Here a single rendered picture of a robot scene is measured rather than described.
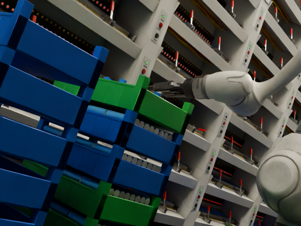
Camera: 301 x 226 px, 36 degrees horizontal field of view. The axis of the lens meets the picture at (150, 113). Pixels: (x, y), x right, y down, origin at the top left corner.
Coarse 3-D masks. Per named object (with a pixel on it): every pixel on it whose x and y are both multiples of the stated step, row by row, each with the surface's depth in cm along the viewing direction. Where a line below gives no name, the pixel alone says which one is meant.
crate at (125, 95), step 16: (144, 80) 99; (96, 96) 107; (112, 96) 103; (128, 96) 100; (144, 96) 100; (144, 112) 101; (160, 112) 105; (176, 112) 109; (160, 128) 116; (176, 128) 110
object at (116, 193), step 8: (48, 168) 111; (64, 168) 108; (72, 168) 117; (72, 176) 104; (80, 176) 103; (88, 176) 110; (88, 184) 101; (96, 184) 99; (112, 184) 112; (112, 192) 100; (120, 192) 102; (128, 192) 104; (136, 192) 114; (136, 200) 106; (144, 200) 108
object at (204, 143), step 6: (192, 120) 231; (198, 126) 228; (204, 126) 226; (168, 132) 194; (186, 132) 203; (204, 132) 223; (210, 132) 223; (186, 138) 205; (192, 138) 208; (198, 138) 211; (204, 138) 224; (210, 138) 222; (198, 144) 214; (204, 144) 217; (210, 144) 221; (204, 150) 220
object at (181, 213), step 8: (168, 192) 226; (168, 200) 225; (176, 200) 222; (160, 208) 204; (168, 208) 217; (176, 208) 219; (184, 208) 219; (160, 216) 201; (168, 216) 206; (176, 216) 212; (184, 216) 217; (168, 224) 209; (176, 224) 214
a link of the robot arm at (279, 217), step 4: (280, 216) 137; (276, 220) 139; (280, 220) 136; (284, 220) 135; (288, 220) 133; (292, 220) 130; (284, 224) 134; (288, 224) 133; (292, 224) 132; (296, 224) 132; (300, 224) 130
